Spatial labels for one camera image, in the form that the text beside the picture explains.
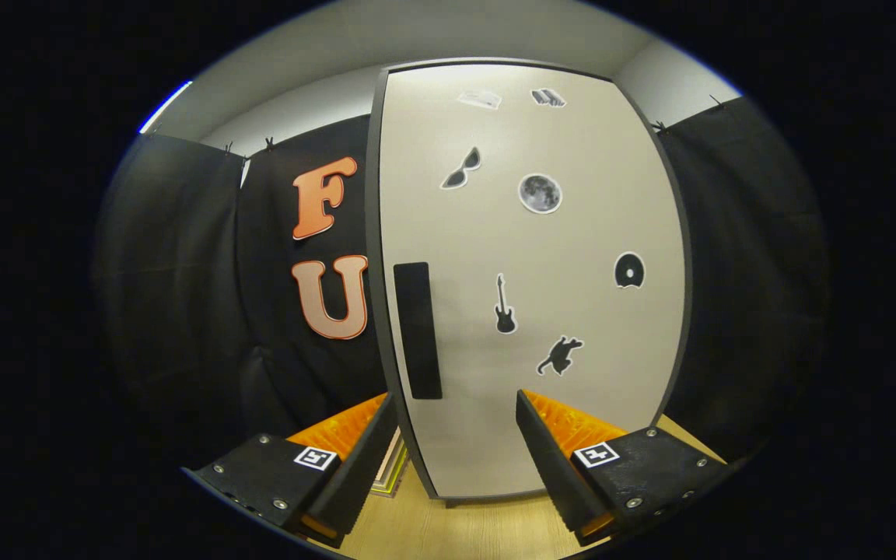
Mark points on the dark grey shoe cabinet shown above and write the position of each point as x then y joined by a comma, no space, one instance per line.
374,233

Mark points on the black backdrop cloth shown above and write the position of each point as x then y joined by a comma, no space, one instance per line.
176,272

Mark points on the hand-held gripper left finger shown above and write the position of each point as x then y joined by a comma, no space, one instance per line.
362,470

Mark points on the beige paperback book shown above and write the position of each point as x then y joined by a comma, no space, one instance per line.
393,459

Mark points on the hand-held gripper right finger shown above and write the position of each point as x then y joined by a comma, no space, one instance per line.
553,467

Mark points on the yellow edged book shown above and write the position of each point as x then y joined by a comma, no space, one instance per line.
386,490

